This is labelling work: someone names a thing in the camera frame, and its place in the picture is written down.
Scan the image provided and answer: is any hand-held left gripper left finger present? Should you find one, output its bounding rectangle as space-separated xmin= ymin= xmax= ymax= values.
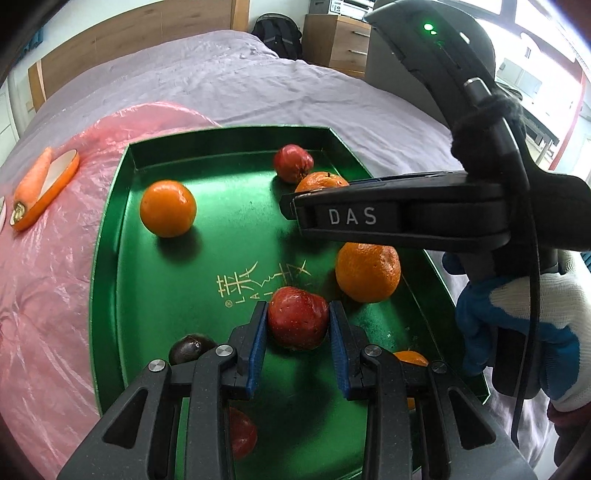
xmin=58 ymin=302 xmax=269 ymax=480

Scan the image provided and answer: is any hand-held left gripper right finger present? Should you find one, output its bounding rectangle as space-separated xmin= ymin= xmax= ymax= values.
xmin=329 ymin=302 xmax=536 ymax=480

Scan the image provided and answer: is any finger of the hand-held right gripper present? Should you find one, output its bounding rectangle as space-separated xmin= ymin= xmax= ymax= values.
xmin=280 ymin=182 xmax=511 ymax=253
xmin=348 ymin=170 xmax=469 ymax=186

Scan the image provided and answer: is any red apple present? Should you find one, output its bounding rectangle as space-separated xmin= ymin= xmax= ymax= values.
xmin=228 ymin=407 xmax=258 ymax=460
xmin=274 ymin=144 xmax=315 ymax=184
xmin=268 ymin=286 xmax=329 ymax=350

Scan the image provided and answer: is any dark purple passion fruit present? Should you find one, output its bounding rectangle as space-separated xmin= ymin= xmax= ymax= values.
xmin=168 ymin=333 xmax=219 ymax=366

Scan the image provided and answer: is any smooth orange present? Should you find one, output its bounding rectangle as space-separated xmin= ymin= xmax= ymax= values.
xmin=294 ymin=171 xmax=351 ymax=195
xmin=140 ymin=180 xmax=197 ymax=238

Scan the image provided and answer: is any small orange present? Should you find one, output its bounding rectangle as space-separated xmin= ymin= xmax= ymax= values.
xmin=392 ymin=350 xmax=430 ymax=411

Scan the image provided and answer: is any large bumpy orange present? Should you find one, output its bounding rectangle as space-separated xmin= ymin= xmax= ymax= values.
xmin=335 ymin=243 xmax=402 ymax=304

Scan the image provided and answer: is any green tray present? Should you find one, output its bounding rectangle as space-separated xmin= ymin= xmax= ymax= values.
xmin=89 ymin=126 xmax=491 ymax=480

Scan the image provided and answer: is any person's right forearm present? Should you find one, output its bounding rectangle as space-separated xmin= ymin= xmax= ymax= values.
xmin=549 ymin=397 xmax=591 ymax=469

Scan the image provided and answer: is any person's right hand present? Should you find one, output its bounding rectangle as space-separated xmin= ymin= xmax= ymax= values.
xmin=442 ymin=249 xmax=591 ymax=412

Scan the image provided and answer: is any grey purple blanket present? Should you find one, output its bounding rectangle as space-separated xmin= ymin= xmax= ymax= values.
xmin=9 ymin=28 xmax=561 ymax=472

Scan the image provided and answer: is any wooden drawer cabinet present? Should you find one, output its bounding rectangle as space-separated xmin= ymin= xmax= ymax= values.
xmin=302 ymin=14 xmax=373 ymax=78

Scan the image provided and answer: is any grey printer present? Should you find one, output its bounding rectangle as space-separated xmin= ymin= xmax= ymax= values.
xmin=308 ymin=0 xmax=376 ymax=17

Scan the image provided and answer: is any black backpack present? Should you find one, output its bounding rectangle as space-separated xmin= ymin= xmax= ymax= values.
xmin=250 ymin=13 xmax=304 ymax=61

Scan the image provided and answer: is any pink plastic sheet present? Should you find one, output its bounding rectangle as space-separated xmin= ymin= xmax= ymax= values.
xmin=0 ymin=102 xmax=223 ymax=480

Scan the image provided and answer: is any orange plate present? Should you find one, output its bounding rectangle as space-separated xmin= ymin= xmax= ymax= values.
xmin=10 ymin=148 xmax=81 ymax=232

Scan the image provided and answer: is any carrot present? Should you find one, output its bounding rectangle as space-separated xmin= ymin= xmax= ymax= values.
xmin=11 ymin=146 xmax=53 ymax=225

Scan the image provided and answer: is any wooden headboard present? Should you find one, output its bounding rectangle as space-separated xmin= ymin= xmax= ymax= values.
xmin=28 ymin=0 xmax=251 ymax=109

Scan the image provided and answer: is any white wardrobe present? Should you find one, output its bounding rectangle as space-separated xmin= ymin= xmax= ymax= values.
xmin=0 ymin=85 xmax=21 ymax=148

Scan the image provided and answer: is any black cable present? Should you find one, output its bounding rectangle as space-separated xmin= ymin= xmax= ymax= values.
xmin=464 ymin=78 xmax=542 ymax=448

